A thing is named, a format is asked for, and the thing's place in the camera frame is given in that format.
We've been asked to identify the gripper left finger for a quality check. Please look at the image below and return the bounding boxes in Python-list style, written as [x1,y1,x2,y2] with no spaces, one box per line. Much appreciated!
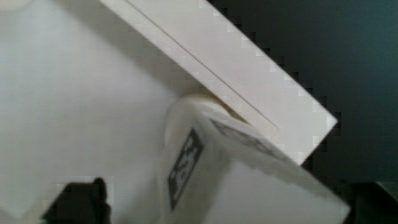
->
[40,178,111,224]

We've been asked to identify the white square tabletop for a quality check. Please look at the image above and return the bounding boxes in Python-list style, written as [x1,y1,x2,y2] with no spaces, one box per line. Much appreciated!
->
[0,0,202,224]

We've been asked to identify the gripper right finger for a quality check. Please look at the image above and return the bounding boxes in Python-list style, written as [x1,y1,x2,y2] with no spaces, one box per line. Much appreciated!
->
[351,182,398,224]

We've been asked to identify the white U-shaped obstacle fence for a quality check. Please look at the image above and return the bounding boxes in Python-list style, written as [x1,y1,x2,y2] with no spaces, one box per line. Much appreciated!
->
[126,0,339,166]

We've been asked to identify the white table leg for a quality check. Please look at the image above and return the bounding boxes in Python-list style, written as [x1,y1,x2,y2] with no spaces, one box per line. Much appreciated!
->
[158,94,349,224]

